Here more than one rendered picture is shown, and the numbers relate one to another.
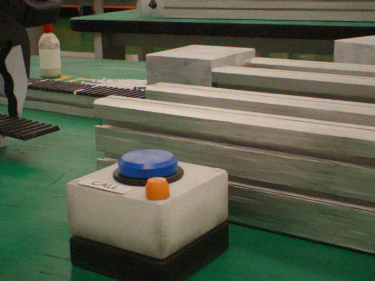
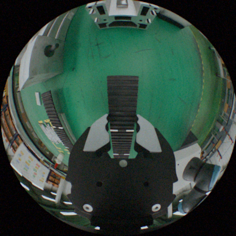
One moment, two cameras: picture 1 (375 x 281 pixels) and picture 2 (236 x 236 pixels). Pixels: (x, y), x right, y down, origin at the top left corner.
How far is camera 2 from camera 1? 0.70 m
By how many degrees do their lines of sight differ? 58
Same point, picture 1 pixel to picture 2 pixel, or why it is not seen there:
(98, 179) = not seen: outside the picture
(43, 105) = (73, 138)
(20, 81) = (97, 125)
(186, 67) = (36, 47)
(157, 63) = (33, 66)
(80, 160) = (113, 59)
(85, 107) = (63, 121)
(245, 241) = not seen: hidden behind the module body
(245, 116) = not seen: outside the picture
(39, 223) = (175, 39)
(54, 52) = (58, 158)
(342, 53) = (20, 58)
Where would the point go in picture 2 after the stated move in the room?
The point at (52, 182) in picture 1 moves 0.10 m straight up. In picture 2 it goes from (147, 50) to (178, 25)
